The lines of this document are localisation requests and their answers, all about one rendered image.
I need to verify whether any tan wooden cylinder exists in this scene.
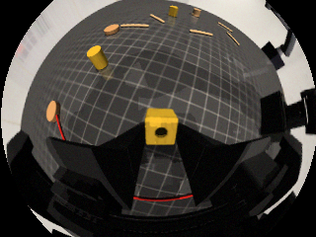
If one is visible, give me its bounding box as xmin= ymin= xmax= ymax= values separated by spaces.
xmin=193 ymin=8 xmax=201 ymax=17

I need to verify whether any small yellow block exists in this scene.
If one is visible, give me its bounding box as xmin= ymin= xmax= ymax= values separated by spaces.
xmin=169 ymin=5 xmax=178 ymax=17

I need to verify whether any round wooden button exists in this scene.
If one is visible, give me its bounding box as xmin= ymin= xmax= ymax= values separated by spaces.
xmin=46 ymin=102 xmax=60 ymax=122

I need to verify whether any round wooden disc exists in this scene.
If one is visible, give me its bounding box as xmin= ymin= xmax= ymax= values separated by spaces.
xmin=104 ymin=24 xmax=119 ymax=36

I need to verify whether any yellow cylinder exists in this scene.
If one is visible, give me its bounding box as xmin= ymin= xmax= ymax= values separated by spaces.
xmin=87 ymin=46 xmax=108 ymax=70

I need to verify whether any yellow wooden block with hole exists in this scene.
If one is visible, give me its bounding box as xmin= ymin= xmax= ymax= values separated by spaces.
xmin=145 ymin=110 xmax=178 ymax=145

